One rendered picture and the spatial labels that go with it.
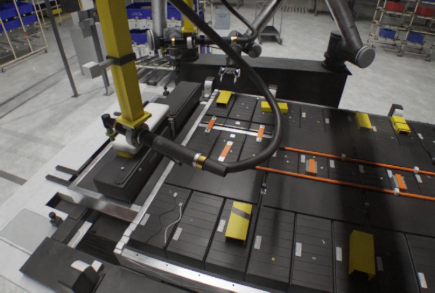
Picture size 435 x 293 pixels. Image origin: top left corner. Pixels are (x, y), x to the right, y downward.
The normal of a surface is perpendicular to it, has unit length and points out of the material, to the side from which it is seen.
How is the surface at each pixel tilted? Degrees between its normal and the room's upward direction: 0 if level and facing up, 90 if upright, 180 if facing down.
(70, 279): 0
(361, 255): 0
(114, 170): 0
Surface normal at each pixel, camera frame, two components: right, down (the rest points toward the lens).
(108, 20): -0.51, 0.51
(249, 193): 0.00, -0.81
